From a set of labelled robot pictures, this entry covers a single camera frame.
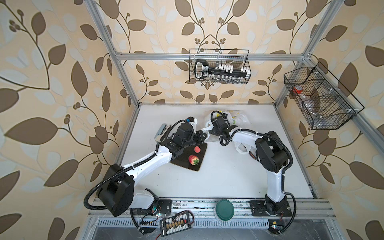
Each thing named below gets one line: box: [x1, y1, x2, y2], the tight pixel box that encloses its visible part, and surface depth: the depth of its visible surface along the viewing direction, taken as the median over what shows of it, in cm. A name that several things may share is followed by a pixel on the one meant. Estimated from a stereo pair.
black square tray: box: [170, 142, 208, 172], surface depth 91 cm
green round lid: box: [215, 199, 235, 221], surface depth 66 cm
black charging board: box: [160, 213, 191, 237], surface depth 70 cm
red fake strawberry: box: [188, 155, 200, 166], surface depth 88 cm
